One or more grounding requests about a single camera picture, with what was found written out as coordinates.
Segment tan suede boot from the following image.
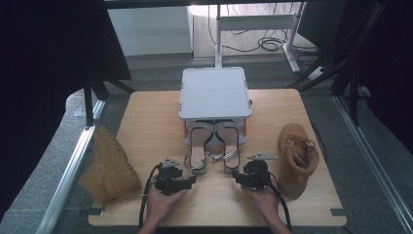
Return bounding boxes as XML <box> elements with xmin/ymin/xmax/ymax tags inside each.
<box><xmin>278</xmin><ymin>123</ymin><xmax>320</xmax><ymax>201</ymax></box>
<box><xmin>78</xmin><ymin>125</ymin><xmax>143</xmax><ymax>209</ymax></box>

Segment black metal stand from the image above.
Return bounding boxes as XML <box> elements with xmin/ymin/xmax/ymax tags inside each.
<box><xmin>82</xmin><ymin>64</ymin><xmax>136</xmax><ymax>129</ymax></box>
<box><xmin>286</xmin><ymin>0</ymin><xmax>389</xmax><ymax>128</ymax></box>

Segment white desk frame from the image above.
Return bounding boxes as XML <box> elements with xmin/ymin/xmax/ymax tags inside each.
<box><xmin>213</xmin><ymin>1</ymin><xmax>308</xmax><ymax>74</ymax></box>

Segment white two-tier shoe rack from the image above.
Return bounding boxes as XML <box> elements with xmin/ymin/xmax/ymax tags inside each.
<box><xmin>178</xmin><ymin>66</ymin><xmax>253</xmax><ymax>146</ymax></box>

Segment left hand-held gripper black cable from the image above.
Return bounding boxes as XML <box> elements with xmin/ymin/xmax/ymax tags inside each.
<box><xmin>138</xmin><ymin>164</ymin><xmax>163</xmax><ymax>228</ymax></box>

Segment person's left hand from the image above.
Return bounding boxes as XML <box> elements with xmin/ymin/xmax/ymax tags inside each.
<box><xmin>145</xmin><ymin>176</ymin><xmax>189</xmax><ymax>226</ymax></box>

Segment black heeled sandal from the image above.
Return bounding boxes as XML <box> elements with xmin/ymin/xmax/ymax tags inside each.
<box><xmin>212</xmin><ymin>120</ymin><xmax>242</xmax><ymax>175</ymax></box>
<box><xmin>183</xmin><ymin>120</ymin><xmax>215</xmax><ymax>176</ymax></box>

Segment white cabinet panel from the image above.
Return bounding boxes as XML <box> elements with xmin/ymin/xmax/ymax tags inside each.
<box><xmin>107</xmin><ymin>6</ymin><xmax>193</xmax><ymax>57</ymax></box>

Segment black floor cables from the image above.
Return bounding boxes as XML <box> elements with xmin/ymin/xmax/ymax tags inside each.
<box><xmin>207</xmin><ymin>4</ymin><xmax>320</xmax><ymax>66</ymax></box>

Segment black curtain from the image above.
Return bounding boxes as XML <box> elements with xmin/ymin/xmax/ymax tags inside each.
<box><xmin>337</xmin><ymin>0</ymin><xmax>413</xmax><ymax>160</ymax></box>
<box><xmin>0</xmin><ymin>0</ymin><xmax>132</xmax><ymax>222</ymax></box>

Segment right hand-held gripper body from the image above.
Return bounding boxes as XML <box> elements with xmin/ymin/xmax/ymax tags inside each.
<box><xmin>243</xmin><ymin>153</ymin><xmax>281</xmax><ymax>192</ymax></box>

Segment silver metal rail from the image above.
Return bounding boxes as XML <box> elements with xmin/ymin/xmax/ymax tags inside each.
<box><xmin>35</xmin><ymin>98</ymin><xmax>106</xmax><ymax>234</ymax></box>
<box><xmin>334</xmin><ymin>96</ymin><xmax>413</xmax><ymax>234</ymax></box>

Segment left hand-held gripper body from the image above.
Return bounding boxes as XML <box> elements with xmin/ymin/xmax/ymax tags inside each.
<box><xmin>154</xmin><ymin>157</ymin><xmax>186</xmax><ymax>197</ymax></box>

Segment right hand-held gripper black cable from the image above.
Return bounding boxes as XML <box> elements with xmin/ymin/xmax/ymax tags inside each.
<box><xmin>259</xmin><ymin>162</ymin><xmax>292</xmax><ymax>232</ymax></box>

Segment hand-held gripper black cable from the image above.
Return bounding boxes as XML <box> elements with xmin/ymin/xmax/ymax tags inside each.
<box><xmin>259</xmin><ymin>162</ymin><xmax>292</xmax><ymax>232</ymax></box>
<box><xmin>138</xmin><ymin>164</ymin><xmax>163</xmax><ymax>228</ymax></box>

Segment person's right hand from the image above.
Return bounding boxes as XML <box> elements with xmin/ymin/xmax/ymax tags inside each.
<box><xmin>242</xmin><ymin>181</ymin><xmax>283</xmax><ymax>226</ymax></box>

